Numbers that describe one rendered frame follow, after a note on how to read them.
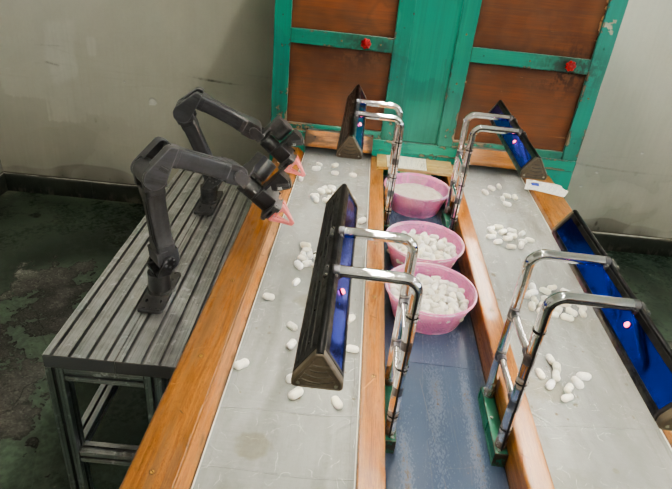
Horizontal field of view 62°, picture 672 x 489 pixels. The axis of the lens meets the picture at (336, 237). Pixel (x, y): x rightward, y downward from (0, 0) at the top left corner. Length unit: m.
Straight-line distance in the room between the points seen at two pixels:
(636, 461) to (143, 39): 2.95
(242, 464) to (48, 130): 2.93
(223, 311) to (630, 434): 0.99
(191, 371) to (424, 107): 1.60
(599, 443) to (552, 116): 1.56
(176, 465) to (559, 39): 2.08
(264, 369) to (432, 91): 1.52
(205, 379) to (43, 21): 2.67
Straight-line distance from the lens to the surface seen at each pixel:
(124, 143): 3.62
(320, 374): 0.87
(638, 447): 1.44
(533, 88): 2.55
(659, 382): 1.05
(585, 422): 1.43
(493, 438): 1.34
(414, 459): 1.31
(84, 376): 1.60
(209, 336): 1.41
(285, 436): 1.22
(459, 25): 2.43
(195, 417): 1.22
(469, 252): 1.88
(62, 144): 3.80
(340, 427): 1.24
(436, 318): 1.56
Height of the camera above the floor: 1.66
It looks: 29 degrees down
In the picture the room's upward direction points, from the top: 6 degrees clockwise
